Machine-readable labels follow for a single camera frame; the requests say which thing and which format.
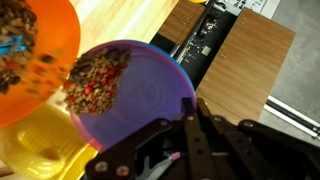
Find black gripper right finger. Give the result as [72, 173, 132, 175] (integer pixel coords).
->
[197, 98, 320, 180]

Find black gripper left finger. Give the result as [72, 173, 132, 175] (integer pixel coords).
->
[85, 98, 196, 180]

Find blue purple plastic bowl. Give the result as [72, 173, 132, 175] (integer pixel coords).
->
[71, 40, 196, 152]

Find beans and lentils mix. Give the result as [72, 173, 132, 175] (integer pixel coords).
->
[0, 0, 132, 116]

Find orange plastic bowl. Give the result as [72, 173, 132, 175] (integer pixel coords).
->
[0, 0, 80, 127]

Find upper wooden cabinets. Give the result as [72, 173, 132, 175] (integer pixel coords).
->
[196, 8, 295, 124]

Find wooden cabinets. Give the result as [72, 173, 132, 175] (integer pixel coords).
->
[196, 8, 295, 124]
[158, 0, 206, 45]

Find yellow mug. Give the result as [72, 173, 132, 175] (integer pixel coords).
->
[0, 104, 98, 180]

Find lower wooden cabinets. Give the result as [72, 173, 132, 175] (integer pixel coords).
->
[158, 0, 206, 45]

